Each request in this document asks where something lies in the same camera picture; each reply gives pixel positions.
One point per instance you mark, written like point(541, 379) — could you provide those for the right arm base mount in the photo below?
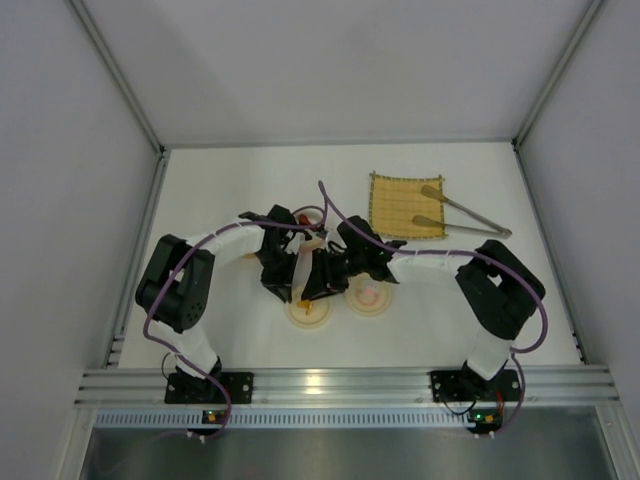
point(465, 386)

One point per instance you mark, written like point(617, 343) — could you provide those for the pink lunch box bowl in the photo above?
point(315, 216)

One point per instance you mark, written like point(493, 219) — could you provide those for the frame post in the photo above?
point(577, 36)
point(82, 14)

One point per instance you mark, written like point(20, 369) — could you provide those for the cream lid orange handle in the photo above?
point(309, 315)

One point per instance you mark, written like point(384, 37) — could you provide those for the bamboo mat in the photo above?
point(394, 201)

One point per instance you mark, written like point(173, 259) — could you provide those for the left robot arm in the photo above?
point(174, 288)

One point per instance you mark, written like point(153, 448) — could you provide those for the left frame post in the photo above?
point(82, 14)

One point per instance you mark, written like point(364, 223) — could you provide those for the cream lid pink handle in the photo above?
point(367, 297)

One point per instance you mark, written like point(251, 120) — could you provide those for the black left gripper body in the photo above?
point(279, 272)

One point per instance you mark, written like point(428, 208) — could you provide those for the right frame post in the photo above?
point(577, 36)

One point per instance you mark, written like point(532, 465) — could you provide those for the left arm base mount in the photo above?
point(183, 388)

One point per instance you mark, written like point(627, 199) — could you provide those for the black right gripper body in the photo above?
point(323, 275)

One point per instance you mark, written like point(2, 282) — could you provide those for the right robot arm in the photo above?
point(500, 290)

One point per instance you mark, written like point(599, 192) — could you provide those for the slotted cable duct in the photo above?
point(278, 418)

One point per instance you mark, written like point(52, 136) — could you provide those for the aluminium front rail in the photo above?
point(571, 385)

